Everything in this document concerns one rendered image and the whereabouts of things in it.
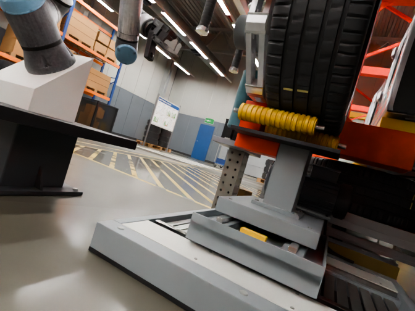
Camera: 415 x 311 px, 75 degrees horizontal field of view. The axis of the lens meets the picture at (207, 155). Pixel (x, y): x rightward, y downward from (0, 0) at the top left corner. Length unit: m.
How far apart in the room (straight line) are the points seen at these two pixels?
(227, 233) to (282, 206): 0.26
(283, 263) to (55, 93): 1.00
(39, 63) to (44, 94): 0.13
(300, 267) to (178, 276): 0.29
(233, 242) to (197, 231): 0.11
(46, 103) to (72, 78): 0.15
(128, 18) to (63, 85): 0.37
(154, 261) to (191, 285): 0.11
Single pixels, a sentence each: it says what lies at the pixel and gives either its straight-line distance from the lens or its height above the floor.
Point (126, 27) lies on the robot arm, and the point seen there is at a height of 0.73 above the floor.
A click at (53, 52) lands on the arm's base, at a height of 0.54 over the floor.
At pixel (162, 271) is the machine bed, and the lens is 0.68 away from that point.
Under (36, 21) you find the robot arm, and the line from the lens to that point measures 1.23.
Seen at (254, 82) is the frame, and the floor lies 0.61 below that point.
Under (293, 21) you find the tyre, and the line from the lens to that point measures 0.80.
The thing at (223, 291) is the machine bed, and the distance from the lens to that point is 0.62.
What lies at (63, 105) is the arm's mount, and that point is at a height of 0.36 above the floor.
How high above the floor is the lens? 0.33
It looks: level
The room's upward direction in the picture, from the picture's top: 17 degrees clockwise
